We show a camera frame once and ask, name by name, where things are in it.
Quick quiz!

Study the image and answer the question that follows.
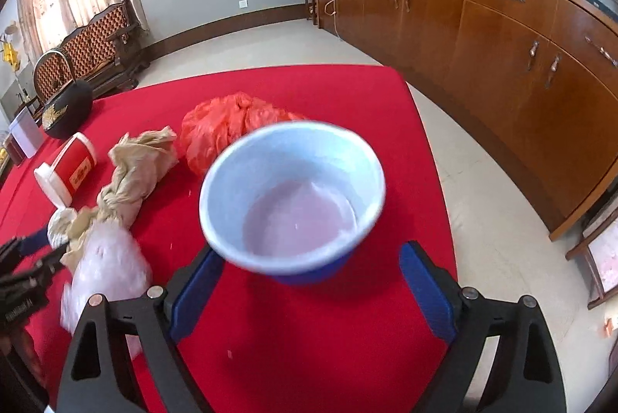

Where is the white tin canister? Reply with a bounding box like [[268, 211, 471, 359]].
[[8, 108, 44, 158]]

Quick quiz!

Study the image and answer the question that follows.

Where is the dark brown jar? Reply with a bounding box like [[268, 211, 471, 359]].
[[0, 135, 25, 168]]

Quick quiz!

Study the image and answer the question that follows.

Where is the white tissue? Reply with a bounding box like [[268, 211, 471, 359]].
[[46, 207, 78, 248]]

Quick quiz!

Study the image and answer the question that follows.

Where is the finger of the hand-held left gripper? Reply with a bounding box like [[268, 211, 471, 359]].
[[0, 232, 52, 257], [14, 244, 71, 281]]

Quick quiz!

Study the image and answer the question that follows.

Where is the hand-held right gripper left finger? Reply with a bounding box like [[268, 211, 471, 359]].
[[58, 246, 228, 413]]

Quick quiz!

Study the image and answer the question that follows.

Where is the black iron teapot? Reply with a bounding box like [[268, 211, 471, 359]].
[[32, 48, 95, 140]]

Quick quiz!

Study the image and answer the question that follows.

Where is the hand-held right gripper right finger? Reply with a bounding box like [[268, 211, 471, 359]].
[[399, 240, 567, 413]]

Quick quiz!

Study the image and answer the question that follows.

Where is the blue paper bowl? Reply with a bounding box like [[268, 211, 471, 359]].
[[198, 120, 387, 286]]

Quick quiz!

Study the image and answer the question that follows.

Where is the beige cloth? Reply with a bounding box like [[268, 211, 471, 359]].
[[62, 126, 180, 272]]

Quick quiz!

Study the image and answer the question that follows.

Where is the red and white cup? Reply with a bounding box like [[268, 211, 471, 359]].
[[33, 132, 98, 207]]

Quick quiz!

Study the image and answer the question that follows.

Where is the clear plastic bag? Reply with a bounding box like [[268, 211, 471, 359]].
[[60, 220, 153, 357]]

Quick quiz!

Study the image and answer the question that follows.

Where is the brown wooden sideboard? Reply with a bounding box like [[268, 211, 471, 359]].
[[313, 0, 618, 241]]

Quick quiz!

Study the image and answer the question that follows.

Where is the carved wooden bench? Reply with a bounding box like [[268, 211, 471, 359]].
[[33, 0, 151, 105]]

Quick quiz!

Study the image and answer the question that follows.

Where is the red plastic bag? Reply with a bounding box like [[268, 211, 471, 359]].
[[179, 91, 310, 178]]

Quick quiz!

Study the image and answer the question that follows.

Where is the red tablecloth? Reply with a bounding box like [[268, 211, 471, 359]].
[[0, 64, 460, 413]]

